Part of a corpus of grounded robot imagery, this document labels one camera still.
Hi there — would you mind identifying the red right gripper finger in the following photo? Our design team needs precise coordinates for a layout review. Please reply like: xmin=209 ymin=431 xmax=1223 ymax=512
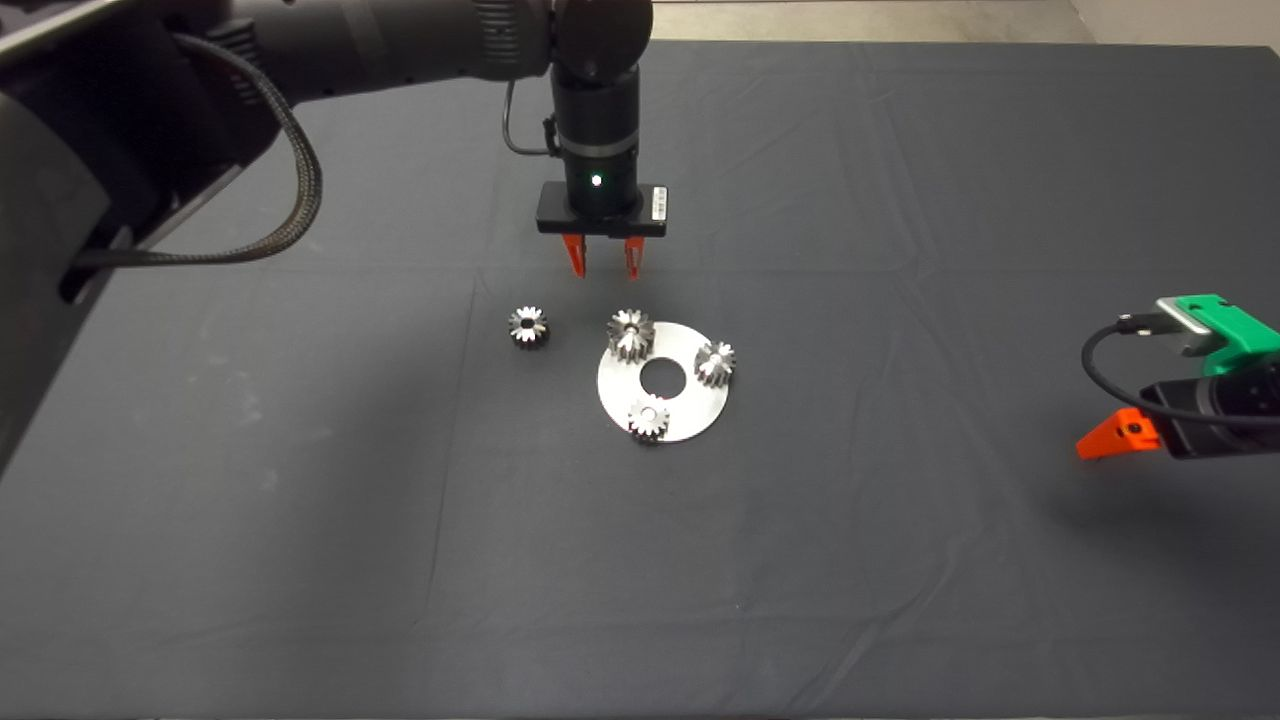
xmin=1076 ymin=407 xmax=1163 ymax=462

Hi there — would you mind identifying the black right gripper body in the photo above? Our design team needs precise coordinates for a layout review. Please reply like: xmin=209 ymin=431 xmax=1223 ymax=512
xmin=1140 ymin=355 xmax=1280 ymax=462

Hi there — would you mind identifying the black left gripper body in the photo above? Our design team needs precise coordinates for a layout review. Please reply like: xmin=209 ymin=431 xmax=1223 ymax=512
xmin=535 ymin=150 xmax=669 ymax=239

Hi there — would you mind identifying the larger steel gear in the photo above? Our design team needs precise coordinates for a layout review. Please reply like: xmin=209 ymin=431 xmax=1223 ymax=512
xmin=607 ymin=308 xmax=657 ymax=364

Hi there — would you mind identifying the small steel gear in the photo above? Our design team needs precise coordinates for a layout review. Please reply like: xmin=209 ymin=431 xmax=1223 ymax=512
xmin=694 ymin=340 xmax=738 ymax=389
xmin=507 ymin=305 xmax=552 ymax=351
xmin=627 ymin=394 xmax=672 ymax=445

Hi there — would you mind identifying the round metal plate with hole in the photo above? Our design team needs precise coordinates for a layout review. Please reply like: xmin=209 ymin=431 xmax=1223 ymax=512
xmin=598 ymin=322 xmax=732 ymax=444

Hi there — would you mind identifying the dark grey table cloth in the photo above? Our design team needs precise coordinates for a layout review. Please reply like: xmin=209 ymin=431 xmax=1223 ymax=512
xmin=0 ymin=40 xmax=1280 ymax=719

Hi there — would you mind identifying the black right camera cable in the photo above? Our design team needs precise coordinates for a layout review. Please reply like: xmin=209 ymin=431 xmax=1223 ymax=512
xmin=1080 ymin=313 xmax=1280 ymax=429

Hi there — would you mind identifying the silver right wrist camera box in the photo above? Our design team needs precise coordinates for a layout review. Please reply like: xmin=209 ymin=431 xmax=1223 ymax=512
xmin=1156 ymin=297 xmax=1223 ymax=358

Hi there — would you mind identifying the green right camera mount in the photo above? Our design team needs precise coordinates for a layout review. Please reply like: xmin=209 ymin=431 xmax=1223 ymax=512
xmin=1172 ymin=294 xmax=1280 ymax=378

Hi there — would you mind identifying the thin black left camera cable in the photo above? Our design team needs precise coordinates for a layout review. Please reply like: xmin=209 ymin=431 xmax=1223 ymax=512
xmin=502 ymin=78 xmax=557 ymax=159

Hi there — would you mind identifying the black braided cable hose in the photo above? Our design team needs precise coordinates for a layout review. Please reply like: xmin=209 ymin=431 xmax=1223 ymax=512
xmin=72 ymin=32 xmax=324 ymax=269

